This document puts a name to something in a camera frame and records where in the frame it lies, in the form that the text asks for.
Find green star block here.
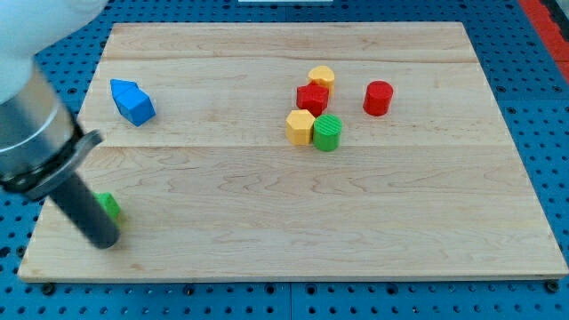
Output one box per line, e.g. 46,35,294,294
93,192,121,220

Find blue triangle block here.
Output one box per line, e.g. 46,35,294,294
110,78,138,106

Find yellow heart block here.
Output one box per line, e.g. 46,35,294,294
308,65,335,94

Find blue cube block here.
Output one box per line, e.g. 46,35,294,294
113,87,156,126

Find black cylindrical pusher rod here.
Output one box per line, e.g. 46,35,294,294
49,173,120,249

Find green cylinder block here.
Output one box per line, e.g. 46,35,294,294
313,114,342,151

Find wooden board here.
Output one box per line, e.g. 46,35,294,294
19,22,568,284

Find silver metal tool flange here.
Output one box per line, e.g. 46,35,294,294
1,66,102,201

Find red tape strip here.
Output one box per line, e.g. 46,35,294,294
518,0,568,81

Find red cylinder block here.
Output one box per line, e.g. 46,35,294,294
363,80,394,116

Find red pentagon block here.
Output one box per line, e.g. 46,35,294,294
296,84,329,117

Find yellow hexagon block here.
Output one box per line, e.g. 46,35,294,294
285,109,316,146

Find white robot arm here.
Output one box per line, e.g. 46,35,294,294
1,0,120,249

